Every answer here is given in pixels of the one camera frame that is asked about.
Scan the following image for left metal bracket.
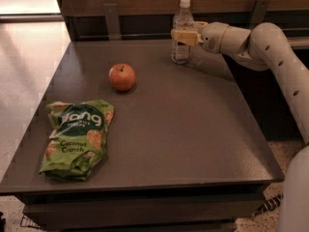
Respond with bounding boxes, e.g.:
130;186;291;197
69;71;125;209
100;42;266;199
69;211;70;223
103;4;122;41

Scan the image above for striped cable on floor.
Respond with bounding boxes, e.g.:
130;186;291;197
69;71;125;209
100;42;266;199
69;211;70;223
251;193;284;218

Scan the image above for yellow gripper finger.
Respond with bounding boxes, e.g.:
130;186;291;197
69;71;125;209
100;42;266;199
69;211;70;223
193;21;208;33
171;29;204;46

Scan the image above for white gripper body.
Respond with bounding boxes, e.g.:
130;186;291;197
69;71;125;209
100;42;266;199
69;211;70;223
202;22;229;54

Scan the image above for green rice chips bag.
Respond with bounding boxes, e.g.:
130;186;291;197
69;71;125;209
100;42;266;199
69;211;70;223
40;100;114;181

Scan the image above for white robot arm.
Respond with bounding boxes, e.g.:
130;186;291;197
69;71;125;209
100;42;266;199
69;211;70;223
171;21;309;232

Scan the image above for clear plastic water bottle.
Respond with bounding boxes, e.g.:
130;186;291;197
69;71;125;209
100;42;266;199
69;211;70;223
171;0;194;64

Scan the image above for metal bracket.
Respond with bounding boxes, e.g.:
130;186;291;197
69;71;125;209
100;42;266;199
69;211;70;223
103;4;122;41
249;0;270;29

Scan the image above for right metal bracket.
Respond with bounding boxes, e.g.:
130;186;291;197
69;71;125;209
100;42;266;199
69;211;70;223
249;0;270;29

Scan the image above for red apple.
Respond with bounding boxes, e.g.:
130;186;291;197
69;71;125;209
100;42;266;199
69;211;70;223
109;63;136;92

